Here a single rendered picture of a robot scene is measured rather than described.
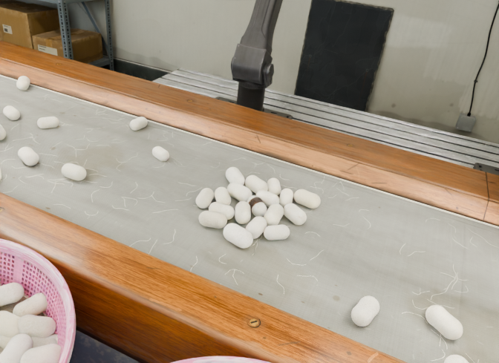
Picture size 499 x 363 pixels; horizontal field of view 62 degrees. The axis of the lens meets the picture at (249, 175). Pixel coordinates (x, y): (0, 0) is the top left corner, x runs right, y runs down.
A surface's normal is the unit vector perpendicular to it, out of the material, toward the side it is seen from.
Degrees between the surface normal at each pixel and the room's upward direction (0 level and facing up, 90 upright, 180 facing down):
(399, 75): 90
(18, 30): 90
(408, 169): 0
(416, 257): 0
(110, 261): 0
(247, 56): 60
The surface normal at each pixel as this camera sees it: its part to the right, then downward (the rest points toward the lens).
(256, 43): -0.27, -0.04
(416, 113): -0.37, 0.42
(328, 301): 0.11, -0.85
